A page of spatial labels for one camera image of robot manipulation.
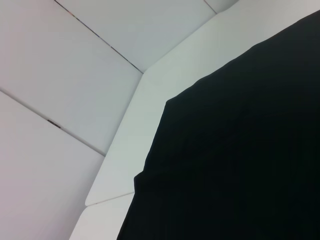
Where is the black t-shirt with FREE print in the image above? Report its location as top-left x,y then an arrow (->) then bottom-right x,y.
116,8 -> 320,240

